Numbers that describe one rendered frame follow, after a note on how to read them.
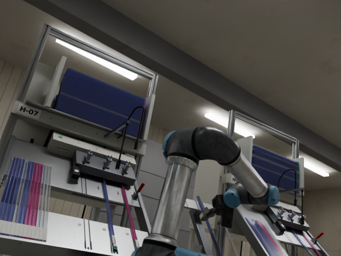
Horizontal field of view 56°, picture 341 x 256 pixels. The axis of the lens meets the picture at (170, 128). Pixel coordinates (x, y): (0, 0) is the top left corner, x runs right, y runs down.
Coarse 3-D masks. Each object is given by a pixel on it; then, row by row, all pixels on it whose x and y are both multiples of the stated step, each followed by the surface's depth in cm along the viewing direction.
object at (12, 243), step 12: (0, 240) 107; (12, 240) 108; (24, 240) 110; (0, 252) 109; (12, 252) 111; (24, 252) 112; (36, 252) 113; (48, 252) 115; (60, 252) 116; (72, 252) 118; (84, 252) 120; (96, 252) 121; (108, 252) 124
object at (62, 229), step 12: (48, 216) 129; (60, 216) 132; (48, 228) 123; (60, 228) 126; (72, 228) 130; (84, 228) 133; (96, 228) 137; (108, 228) 140; (120, 228) 144; (48, 240) 118; (60, 240) 121; (72, 240) 124; (84, 240) 127; (96, 240) 130; (108, 240) 133; (120, 240) 137; (132, 240) 141; (120, 252) 131
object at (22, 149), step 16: (16, 144) 162; (32, 144) 169; (32, 160) 157; (48, 160) 163; (64, 160) 171; (64, 176) 158; (80, 176) 165; (96, 176) 172; (80, 192) 153; (96, 192) 159; (112, 192) 166; (128, 192) 174
